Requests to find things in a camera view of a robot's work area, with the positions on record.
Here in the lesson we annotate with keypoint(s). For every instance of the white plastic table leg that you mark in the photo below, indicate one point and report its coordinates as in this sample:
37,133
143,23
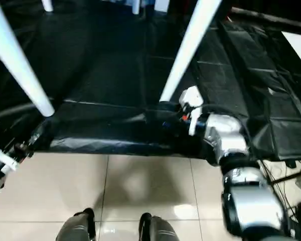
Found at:
15,55
188,45
47,5
136,6

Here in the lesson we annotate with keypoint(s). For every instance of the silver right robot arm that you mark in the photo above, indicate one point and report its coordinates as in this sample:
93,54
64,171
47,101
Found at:
253,200

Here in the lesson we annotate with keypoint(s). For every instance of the black shiny mat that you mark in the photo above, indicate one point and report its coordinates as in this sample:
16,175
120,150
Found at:
102,75

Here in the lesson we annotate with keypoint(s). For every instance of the black slanted pole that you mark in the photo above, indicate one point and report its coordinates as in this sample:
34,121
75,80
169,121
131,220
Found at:
291,175

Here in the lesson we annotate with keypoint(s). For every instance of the long black bar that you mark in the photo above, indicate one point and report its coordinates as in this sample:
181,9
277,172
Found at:
266,17

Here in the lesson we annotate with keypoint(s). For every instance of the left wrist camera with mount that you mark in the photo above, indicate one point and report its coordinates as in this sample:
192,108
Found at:
0,153

